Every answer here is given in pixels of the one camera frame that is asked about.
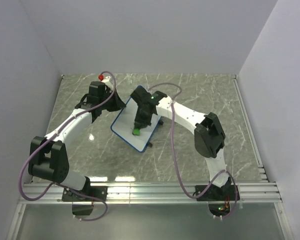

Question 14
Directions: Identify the green whiteboard eraser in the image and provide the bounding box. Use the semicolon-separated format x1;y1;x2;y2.
132;127;141;136

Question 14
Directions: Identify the blue framed whiteboard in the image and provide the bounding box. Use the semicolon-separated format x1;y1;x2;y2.
110;91;167;153

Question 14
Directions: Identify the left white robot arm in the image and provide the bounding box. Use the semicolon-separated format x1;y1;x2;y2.
27;76;126;201

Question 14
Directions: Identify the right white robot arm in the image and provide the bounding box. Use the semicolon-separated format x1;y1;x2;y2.
130;87;231;200

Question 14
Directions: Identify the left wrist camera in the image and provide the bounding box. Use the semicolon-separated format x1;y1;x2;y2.
98;75;114;90

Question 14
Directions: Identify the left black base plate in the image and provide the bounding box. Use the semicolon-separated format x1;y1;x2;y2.
61;186;108;202

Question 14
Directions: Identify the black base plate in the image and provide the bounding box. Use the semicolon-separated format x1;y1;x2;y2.
197;178;240;202
61;186;108;202

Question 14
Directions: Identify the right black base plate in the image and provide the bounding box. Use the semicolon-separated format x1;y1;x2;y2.
197;178;240;202

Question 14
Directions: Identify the aluminium rail frame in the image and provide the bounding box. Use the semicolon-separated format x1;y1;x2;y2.
9;73;293;240

